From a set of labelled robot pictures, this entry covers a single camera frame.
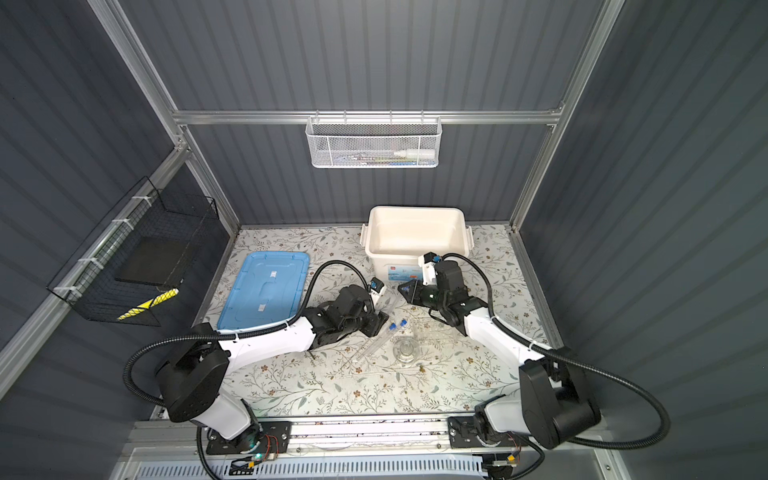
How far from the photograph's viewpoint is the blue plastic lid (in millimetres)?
982

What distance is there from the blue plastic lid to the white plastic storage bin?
29 cm

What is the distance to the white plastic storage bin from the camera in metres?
0.95
